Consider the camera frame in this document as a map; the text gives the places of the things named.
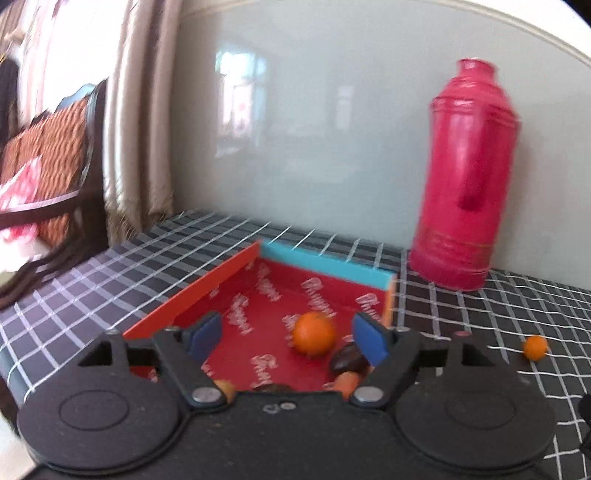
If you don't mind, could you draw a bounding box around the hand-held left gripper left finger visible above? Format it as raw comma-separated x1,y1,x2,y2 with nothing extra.
76,311,229,409

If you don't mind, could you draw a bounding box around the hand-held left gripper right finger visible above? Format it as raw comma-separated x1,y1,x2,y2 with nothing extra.
351,313,497,409

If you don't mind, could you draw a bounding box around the orange tangerine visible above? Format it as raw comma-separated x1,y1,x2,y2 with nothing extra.
292,312,337,357

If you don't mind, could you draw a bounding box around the pink and red cardboard box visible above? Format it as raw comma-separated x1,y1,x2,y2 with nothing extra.
122,239,400,394

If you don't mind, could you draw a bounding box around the dark wooden chair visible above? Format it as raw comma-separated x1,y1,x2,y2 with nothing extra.
0,78,110,308

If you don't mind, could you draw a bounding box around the red thermos flask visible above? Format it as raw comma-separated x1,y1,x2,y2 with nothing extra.
409,58,522,292

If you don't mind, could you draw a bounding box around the beige curtain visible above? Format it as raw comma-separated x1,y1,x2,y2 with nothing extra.
104,0,185,245

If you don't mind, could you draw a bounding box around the pink plastic bag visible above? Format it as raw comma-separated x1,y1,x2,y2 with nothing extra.
0,157,44,243

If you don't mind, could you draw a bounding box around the orange patterned chair cushion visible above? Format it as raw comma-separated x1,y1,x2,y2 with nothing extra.
0,99,90,204

